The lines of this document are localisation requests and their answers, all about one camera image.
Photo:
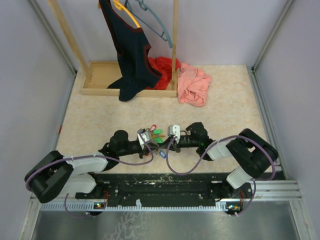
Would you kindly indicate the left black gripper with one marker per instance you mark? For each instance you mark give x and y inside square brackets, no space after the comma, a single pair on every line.
[144,152]

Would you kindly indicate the blue grey hanger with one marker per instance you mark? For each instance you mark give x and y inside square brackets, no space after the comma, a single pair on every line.
[145,14]

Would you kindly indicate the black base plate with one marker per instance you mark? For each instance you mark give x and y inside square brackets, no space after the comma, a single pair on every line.
[165,190]

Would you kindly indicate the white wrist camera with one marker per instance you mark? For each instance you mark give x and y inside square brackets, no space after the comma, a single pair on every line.
[144,137]
[174,131]

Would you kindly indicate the navy blue tank top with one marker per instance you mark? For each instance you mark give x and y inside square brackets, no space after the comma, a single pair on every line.
[132,47]

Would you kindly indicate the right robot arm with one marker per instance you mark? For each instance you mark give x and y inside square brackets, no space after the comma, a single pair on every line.
[252,153]

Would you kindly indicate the green key tag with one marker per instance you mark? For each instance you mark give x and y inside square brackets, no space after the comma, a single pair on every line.
[157,131]
[158,140]

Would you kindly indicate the wooden clothes rack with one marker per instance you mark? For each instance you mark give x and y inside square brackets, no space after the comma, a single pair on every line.
[98,75]

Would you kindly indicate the pink cloth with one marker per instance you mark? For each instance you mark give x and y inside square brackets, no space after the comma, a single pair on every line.
[193,85]

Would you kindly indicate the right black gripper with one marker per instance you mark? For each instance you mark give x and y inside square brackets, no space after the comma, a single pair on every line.
[174,146]

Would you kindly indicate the red key tag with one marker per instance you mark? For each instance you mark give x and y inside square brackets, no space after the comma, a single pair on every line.
[153,127]

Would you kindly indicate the blue key tag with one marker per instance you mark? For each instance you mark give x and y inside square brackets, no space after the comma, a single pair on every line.
[162,154]

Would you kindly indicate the red cloth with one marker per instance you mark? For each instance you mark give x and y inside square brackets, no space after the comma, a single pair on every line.
[164,66]

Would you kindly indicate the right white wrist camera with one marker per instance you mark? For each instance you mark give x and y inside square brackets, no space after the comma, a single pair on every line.
[174,131]

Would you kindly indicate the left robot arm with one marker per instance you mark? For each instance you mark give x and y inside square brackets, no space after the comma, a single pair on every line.
[56,175]

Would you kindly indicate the white slotted cable duct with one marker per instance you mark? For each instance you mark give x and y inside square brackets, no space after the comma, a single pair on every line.
[93,206]

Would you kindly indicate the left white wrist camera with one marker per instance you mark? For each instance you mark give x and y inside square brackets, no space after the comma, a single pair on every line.
[144,137]

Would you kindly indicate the yellow hanger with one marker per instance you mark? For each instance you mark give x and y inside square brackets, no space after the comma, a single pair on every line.
[121,7]

